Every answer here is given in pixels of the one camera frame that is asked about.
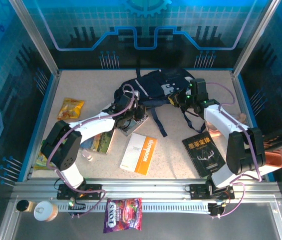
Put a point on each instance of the aluminium frame post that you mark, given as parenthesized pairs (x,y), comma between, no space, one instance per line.
(36,37)
(254,37)

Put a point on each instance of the grey paperback book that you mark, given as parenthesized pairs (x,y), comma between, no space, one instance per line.
(133,128)

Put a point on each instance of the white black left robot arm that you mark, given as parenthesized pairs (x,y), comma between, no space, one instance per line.
(93,127)

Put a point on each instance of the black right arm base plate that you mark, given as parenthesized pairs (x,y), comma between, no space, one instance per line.
(197,191)

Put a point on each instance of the small clear bottle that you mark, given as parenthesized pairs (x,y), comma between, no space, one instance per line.
(87,155)

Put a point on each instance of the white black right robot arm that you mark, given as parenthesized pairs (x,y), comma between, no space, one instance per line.
(220,120)

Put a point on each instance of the aluminium side rail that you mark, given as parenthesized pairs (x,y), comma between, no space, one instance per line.
(237,87)
(43,125)

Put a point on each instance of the brown bottle black cap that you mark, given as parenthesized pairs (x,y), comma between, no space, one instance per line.
(22,205)

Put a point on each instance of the small wooden figure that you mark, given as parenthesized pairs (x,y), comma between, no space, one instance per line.
(241,118)

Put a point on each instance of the navy blue backpack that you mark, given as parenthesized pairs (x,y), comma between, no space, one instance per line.
(155,85)

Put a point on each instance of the yellow orange snack bag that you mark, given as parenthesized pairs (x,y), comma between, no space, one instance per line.
(71,108)

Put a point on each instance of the green Fox's candy bag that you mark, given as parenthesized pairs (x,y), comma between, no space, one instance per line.
(39,162)

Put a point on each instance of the colourful picture book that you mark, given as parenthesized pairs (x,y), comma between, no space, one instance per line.
(100,143)

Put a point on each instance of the purple Fox's berries candy bag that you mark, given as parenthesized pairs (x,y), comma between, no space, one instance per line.
(122,215)

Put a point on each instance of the aluminium front rail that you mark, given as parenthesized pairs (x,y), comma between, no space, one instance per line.
(143,187)

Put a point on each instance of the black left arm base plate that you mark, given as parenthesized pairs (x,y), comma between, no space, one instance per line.
(93,196)

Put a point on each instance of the black book with antlers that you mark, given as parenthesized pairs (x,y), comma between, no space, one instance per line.
(203,155)

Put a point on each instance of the white orange notebook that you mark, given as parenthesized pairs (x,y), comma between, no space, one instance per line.
(138,155)

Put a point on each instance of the small pink object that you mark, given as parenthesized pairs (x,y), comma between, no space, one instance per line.
(213,132)

